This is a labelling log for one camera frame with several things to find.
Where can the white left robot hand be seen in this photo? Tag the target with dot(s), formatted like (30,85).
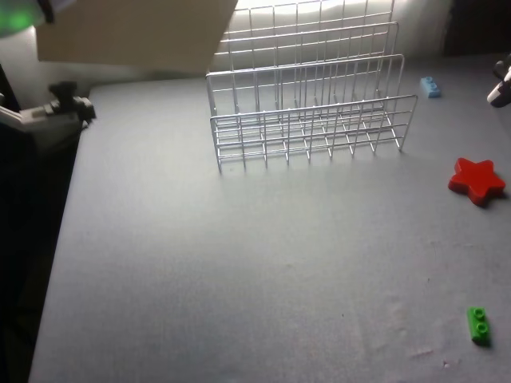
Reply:
(18,14)

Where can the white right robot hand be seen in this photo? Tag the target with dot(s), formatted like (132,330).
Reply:
(501,89)

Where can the tan book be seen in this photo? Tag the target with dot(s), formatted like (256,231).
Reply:
(131,32)

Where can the blue toy brick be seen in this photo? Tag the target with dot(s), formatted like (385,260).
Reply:
(431,88)

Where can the red star block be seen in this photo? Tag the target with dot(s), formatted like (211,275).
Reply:
(477,181)

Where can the green toy brick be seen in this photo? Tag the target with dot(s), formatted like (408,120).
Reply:
(478,325)

